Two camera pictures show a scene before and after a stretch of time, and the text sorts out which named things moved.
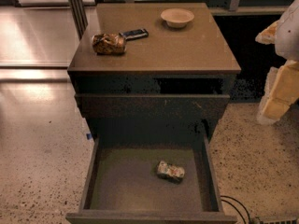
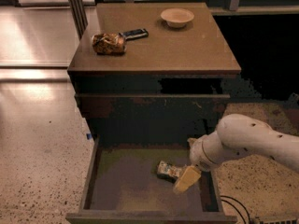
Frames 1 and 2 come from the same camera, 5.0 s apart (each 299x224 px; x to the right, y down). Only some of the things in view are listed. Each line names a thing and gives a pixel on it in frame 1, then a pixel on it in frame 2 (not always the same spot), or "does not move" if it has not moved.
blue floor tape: [89, 136] does not move
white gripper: [288, 36] → [198, 155]
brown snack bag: [108, 44] does not move
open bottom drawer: [149, 180] does not move
